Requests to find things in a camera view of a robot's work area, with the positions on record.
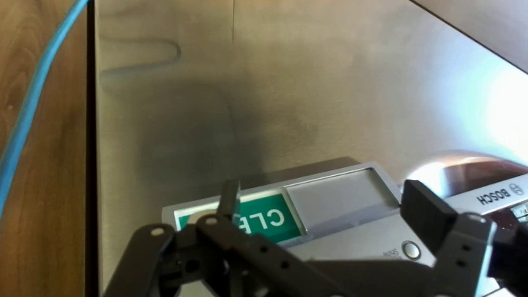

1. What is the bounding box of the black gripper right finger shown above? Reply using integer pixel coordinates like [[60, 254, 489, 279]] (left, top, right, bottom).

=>
[[400, 178, 499, 297]]

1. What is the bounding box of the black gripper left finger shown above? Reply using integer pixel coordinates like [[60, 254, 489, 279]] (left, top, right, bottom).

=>
[[103, 178, 353, 297]]

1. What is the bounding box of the stainless steel dishwasher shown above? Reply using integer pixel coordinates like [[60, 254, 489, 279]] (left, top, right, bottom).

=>
[[93, 0, 528, 297]]

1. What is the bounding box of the black power cable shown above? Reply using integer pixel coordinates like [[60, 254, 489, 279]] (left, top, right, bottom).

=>
[[0, 0, 90, 221]]

